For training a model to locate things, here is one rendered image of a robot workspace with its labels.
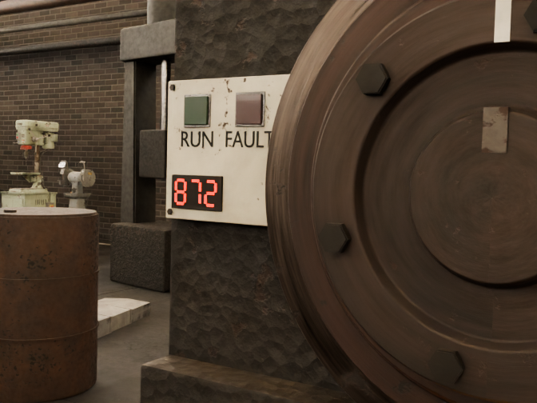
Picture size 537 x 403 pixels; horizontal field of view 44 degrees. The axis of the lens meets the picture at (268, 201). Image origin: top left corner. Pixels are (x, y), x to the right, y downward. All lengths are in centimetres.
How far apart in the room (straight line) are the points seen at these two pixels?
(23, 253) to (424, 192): 287
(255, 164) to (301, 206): 21
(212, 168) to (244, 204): 7
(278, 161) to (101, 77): 894
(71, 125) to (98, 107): 58
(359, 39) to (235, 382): 44
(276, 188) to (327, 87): 11
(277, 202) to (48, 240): 266
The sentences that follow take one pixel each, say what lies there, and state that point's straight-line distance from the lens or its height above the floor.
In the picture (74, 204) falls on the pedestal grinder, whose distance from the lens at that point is 925.
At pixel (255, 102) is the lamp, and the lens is 81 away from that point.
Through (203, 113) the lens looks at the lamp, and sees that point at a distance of 85.
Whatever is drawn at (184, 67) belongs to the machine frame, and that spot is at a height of 126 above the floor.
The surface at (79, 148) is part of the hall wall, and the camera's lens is 978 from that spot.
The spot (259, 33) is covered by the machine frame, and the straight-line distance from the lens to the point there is 85.
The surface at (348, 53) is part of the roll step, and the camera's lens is 59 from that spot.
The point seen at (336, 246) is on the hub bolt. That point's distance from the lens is 51.
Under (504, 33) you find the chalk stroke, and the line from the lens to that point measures 48.
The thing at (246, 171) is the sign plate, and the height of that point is 112.
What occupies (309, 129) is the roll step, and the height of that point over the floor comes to 117.
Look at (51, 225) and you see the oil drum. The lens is 325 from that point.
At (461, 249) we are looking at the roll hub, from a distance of 48.
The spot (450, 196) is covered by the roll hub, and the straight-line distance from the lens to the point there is 48.
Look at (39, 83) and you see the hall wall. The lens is 1047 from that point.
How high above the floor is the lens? 113
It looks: 3 degrees down
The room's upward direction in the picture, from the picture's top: 2 degrees clockwise
